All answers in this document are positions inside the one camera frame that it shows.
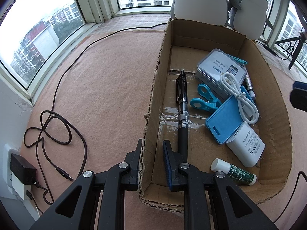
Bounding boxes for teal ring-handled clip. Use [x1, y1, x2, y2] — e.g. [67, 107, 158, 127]
[189, 83, 223, 113]

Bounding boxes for blue card holder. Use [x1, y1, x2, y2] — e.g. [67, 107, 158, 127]
[205, 97, 244, 145]

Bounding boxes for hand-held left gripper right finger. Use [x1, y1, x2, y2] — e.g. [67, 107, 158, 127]
[163, 139, 279, 230]

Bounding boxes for large penguin plush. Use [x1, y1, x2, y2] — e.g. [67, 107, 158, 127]
[167, 0, 241, 27]

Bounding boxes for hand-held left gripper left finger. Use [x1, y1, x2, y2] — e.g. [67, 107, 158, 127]
[29, 138, 144, 230]

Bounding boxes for dark brown power cable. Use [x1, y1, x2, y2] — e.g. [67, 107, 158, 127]
[24, 21, 296, 181]

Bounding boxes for thin teal peg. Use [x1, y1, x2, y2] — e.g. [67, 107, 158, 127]
[227, 54, 248, 65]

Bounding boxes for small penguin plush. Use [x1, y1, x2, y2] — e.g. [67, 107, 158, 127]
[229, 0, 274, 40]

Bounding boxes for clear plastic card box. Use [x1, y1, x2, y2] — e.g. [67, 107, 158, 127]
[195, 48, 247, 101]

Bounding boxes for pink blanket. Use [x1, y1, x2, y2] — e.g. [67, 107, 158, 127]
[19, 27, 307, 230]

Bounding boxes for black inline remote control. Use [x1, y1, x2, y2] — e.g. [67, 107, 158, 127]
[263, 44, 277, 56]

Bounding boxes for black adapter cable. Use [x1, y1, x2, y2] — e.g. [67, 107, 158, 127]
[27, 183, 54, 212]

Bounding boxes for white charger adapter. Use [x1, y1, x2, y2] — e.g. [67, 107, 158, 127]
[225, 121, 266, 168]

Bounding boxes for white usb cable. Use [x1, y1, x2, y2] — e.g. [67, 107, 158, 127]
[220, 73, 259, 125]

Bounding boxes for green lip balm stick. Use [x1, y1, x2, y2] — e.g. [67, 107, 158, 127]
[210, 158, 257, 186]

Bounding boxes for white window frame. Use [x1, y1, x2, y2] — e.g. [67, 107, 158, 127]
[0, 0, 307, 101]

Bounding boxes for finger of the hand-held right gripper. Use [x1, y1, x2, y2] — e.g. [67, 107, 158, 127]
[290, 81, 307, 112]

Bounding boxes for cardboard box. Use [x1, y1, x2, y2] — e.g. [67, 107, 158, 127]
[138, 19, 293, 213]

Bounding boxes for black gel pen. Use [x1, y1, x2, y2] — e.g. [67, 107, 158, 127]
[176, 70, 189, 161]

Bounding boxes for black tripod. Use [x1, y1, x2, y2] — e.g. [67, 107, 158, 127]
[275, 30, 307, 70]

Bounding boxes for black power adapter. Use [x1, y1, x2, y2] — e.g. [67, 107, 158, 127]
[10, 154, 37, 185]

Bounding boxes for white wall socket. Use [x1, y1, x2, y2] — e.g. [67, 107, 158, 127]
[3, 144, 34, 200]

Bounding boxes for patterned white pen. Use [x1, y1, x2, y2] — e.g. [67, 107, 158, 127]
[244, 73, 257, 101]

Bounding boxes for thin black cable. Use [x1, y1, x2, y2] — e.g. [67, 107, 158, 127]
[273, 171, 307, 223]

